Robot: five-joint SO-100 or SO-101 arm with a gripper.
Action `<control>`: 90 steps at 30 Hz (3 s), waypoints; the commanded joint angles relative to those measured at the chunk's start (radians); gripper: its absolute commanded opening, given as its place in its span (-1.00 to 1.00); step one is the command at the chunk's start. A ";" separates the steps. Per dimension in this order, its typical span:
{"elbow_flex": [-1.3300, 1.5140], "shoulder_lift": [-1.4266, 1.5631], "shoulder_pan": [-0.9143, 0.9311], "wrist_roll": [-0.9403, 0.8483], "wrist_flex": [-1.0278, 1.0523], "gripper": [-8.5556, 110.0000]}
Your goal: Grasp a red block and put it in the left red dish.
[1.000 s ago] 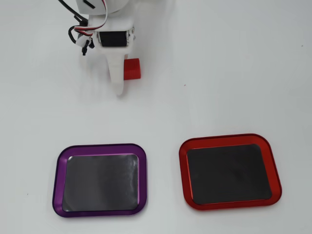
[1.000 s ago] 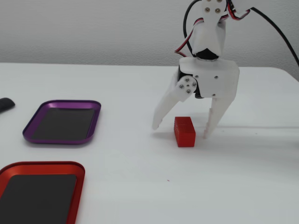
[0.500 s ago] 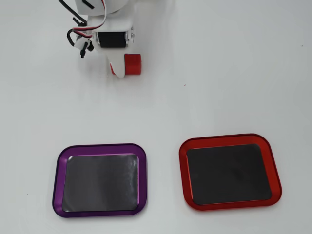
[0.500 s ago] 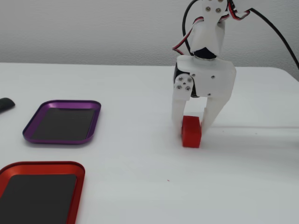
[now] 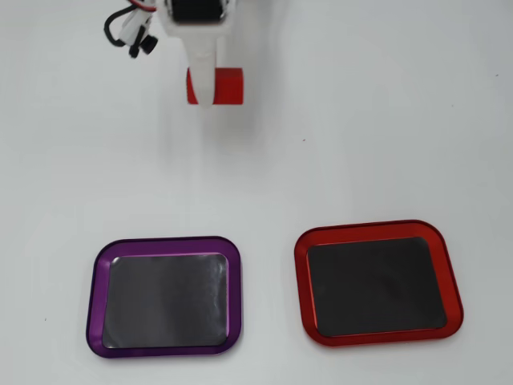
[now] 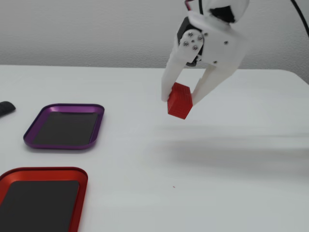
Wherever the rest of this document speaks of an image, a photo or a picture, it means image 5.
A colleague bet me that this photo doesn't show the red metal tray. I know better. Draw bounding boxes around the red metal tray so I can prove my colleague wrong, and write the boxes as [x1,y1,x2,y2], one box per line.
[293,218,465,349]

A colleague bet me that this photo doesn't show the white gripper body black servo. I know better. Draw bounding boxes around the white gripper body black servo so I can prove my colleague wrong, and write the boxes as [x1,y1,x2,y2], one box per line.
[158,0,234,40]

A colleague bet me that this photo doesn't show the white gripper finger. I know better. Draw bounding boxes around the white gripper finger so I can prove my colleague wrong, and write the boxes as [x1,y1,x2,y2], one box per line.
[183,38,220,110]

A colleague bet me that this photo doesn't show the red white black servo wire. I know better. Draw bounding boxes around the red white black servo wire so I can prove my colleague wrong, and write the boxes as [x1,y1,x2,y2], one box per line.
[119,0,158,14]

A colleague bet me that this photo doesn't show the purple metal tray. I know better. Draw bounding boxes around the purple metal tray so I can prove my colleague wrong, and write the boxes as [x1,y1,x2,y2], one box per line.
[85,235,244,361]

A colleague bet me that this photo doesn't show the red block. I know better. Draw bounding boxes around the red block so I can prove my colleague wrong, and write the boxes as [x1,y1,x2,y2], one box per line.
[185,67,245,107]

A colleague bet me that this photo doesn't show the black cable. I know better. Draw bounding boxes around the black cable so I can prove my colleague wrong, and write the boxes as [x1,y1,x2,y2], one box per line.
[103,9,141,47]

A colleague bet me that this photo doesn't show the white cable connector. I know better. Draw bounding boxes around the white cable connector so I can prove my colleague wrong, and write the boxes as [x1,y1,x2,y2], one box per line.
[119,9,153,44]

